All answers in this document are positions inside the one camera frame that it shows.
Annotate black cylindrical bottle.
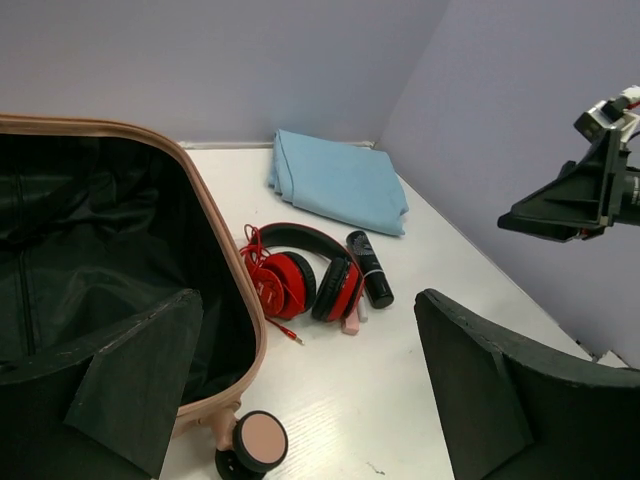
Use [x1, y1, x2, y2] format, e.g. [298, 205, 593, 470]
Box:
[346, 230, 394, 309]

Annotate red black headphones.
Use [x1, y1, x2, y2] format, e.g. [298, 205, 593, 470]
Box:
[240, 222, 364, 325]

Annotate pink white stick tube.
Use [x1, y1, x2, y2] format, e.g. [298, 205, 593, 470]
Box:
[341, 297, 368, 336]

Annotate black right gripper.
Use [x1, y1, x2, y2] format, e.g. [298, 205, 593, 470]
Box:
[497, 128, 640, 242]

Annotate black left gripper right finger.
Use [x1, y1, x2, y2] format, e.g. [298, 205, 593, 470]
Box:
[414, 289, 639, 479]

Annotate pink hard-shell suitcase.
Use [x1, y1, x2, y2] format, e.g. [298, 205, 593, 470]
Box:
[1, 115, 289, 479]

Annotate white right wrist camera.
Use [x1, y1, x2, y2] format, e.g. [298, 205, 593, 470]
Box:
[573, 85, 639, 144]

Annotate light blue cloth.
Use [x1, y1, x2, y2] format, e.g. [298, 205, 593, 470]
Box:
[268, 129, 409, 236]

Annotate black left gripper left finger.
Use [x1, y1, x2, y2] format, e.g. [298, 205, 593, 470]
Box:
[1, 289, 203, 479]

